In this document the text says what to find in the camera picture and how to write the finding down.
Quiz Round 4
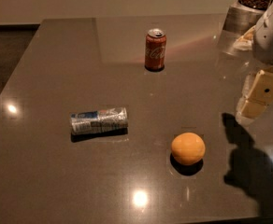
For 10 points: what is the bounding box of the jar of brown nuts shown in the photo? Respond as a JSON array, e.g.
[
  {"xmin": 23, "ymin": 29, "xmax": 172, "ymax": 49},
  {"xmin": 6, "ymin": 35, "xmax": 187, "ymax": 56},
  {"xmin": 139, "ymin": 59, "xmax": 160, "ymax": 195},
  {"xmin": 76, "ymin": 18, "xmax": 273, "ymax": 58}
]
[{"xmin": 223, "ymin": 0, "xmax": 271, "ymax": 35}]

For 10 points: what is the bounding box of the clear plastic container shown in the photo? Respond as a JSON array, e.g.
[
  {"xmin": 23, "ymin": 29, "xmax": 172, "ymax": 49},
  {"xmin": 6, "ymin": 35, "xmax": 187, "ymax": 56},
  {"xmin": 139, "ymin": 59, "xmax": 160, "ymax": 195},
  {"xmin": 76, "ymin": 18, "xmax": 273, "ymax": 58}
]
[{"xmin": 215, "ymin": 30, "xmax": 253, "ymax": 79}]

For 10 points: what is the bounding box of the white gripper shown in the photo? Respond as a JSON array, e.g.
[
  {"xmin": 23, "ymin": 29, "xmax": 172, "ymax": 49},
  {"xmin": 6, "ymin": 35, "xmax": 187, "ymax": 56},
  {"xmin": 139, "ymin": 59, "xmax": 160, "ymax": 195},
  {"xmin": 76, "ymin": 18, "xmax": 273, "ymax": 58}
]
[{"xmin": 238, "ymin": 3, "xmax": 273, "ymax": 119}]

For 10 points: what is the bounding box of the red coke can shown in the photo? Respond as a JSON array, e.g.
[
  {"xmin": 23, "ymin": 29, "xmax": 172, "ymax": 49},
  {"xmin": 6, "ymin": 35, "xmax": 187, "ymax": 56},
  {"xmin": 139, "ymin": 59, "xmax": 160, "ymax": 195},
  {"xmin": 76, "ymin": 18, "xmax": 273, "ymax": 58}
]
[{"xmin": 145, "ymin": 28, "xmax": 166, "ymax": 72}]

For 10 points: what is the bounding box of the orange fruit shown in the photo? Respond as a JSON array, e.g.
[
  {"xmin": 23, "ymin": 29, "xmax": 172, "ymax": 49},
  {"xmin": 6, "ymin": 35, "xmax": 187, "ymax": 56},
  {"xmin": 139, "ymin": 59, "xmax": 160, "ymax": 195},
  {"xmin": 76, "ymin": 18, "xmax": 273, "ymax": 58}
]
[{"xmin": 171, "ymin": 133, "xmax": 206, "ymax": 166}]

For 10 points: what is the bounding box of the silver blue redbull can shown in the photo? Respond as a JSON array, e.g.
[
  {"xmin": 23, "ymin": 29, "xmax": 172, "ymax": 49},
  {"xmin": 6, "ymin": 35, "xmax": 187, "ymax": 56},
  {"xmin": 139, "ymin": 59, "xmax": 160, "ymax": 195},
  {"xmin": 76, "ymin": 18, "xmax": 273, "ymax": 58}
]
[{"xmin": 70, "ymin": 107, "xmax": 128, "ymax": 135}]

